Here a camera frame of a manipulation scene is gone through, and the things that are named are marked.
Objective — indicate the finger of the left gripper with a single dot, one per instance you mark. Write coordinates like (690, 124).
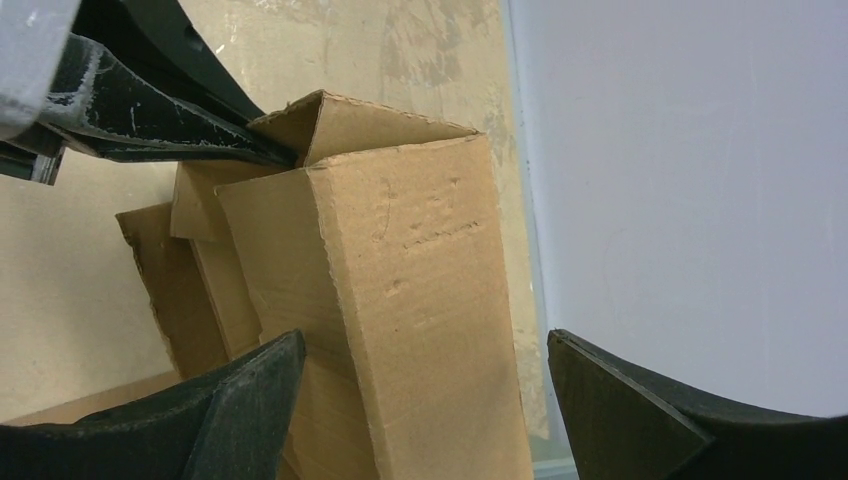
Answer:
(157, 40)
(100, 106)

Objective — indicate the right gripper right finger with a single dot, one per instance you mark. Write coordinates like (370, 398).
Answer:
(624, 421)

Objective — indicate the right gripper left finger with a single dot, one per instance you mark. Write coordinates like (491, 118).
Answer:
(230, 423)

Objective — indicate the brown cardboard box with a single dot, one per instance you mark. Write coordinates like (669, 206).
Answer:
(383, 247)

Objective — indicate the clear plastic storage bin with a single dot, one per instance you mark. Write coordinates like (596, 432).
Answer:
(555, 469)

